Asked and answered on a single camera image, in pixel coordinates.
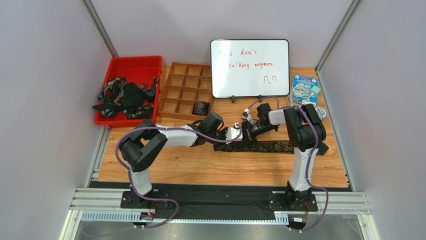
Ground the black gold key pattern tie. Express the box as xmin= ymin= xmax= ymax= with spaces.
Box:
xmin=219 ymin=139 xmax=330 ymax=156

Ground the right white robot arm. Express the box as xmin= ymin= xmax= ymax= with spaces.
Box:
xmin=225 ymin=103 xmax=327 ymax=209

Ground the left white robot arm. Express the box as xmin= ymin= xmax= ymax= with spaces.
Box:
xmin=115 ymin=113 xmax=243 ymax=198

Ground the rolled dark tie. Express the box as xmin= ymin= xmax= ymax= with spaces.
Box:
xmin=192 ymin=101 xmax=211 ymax=116

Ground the brown compartment tray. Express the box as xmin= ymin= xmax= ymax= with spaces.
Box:
xmin=157 ymin=62 xmax=214 ymax=121

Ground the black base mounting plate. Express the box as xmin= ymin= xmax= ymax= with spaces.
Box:
xmin=120 ymin=183 xmax=318 ymax=221

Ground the white whiteboard with red writing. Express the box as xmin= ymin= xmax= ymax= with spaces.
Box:
xmin=210 ymin=39 xmax=290 ymax=98

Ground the blue packaged item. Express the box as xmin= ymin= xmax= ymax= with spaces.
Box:
xmin=289 ymin=73 xmax=321 ymax=107

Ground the blue round tin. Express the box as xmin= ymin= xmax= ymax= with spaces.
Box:
xmin=315 ymin=107 xmax=327 ymax=121

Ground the black plain tie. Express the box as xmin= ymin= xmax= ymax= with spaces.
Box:
xmin=92 ymin=81 xmax=145 ymax=115

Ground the blue floral pattern tie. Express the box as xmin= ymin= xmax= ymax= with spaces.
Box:
xmin=92 ymin=76 xmax=158 ymax=120

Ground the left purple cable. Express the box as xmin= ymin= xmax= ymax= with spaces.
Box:
xmin=115 ymin=123 xmax=243 ymax=230

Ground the purple cable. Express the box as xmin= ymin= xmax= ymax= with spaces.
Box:
xmin=115 ymin=123 xmax=243 ymax=230
xmin=245 ymin=95 xmax=330 ymax=233

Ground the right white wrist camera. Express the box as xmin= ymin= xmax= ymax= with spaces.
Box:
xmin=241 ymin=108 xmax=255 ymax=124

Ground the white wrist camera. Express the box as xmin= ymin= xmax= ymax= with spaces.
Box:
xmin=225 ymin=122 xmax=243 ymax=142
xmin=241 ymin=108 xmax=255 ymax=124

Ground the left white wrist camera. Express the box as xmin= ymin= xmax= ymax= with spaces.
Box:
xmin=225 ymin=122 xmax=243 ymax=142

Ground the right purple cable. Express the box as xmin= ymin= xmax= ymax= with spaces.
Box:
xmin=245 ymin=95 xmax=330 ymax=233

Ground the aluminium frame rail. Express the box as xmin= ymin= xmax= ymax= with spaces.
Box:
xmin=60 ymin=183 xmax=380 ymax=240

